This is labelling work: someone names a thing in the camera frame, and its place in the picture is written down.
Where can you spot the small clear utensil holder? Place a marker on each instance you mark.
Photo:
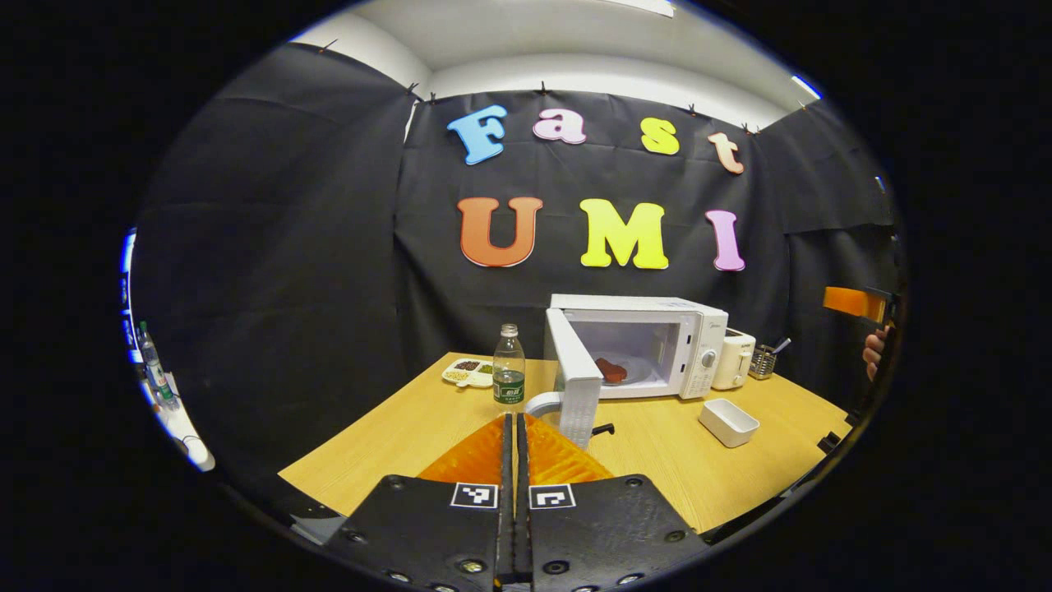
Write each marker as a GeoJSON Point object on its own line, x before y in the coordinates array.
{"type": "Point", "coordinates": [763, 363]}

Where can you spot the clear plastic water bottle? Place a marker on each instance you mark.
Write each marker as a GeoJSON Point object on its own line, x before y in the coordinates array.
{"type": "Point", "coordinates": [509, 370]}

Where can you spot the green label drink bottle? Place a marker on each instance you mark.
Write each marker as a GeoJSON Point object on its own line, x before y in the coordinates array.
{"type": "Point", "coordinates": [154, 370]}

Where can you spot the black backdrop cloth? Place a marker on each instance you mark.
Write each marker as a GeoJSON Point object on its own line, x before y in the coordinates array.
{"type": "Point", "coordinates": [329, 247]}

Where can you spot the divided snack plate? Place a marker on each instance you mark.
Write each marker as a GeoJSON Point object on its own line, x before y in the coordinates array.
{"type": "Point", "coordinates": [467, 372]}

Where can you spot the white side table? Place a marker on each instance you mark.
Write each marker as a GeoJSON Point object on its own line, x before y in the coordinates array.
{"type": "Point", "coordinates": [185, 436]}

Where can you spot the white rectangular dish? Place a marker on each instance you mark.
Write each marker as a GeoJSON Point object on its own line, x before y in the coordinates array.
{"type": "Point", "coordinates": [727, 423]}

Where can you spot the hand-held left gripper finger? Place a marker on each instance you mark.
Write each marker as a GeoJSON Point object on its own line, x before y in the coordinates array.
{"type": "Point", "coordinates": [523, 493]}
{"type": "Point", "coordinates": [508, 493]}

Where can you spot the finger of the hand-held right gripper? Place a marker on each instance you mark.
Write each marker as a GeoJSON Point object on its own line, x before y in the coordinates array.
{"type": "Point", "coordinates": [851, 301]}

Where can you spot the white toaster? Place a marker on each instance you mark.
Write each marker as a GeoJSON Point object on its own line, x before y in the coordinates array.
{"type": "Point", "coordinates": [733, 362]}

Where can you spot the black table clamp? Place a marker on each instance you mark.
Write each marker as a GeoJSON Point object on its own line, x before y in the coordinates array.
{"type": "Point", "coordinates": [829, 442]}

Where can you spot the white microwave oven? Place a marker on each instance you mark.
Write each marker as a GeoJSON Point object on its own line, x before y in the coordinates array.
{"type": "Point", "coordinates": [641, 308]}

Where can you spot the brown meat piece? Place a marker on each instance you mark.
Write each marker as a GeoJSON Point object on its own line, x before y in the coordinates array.
{"type": "Point", "coordinates": [611, 371]}

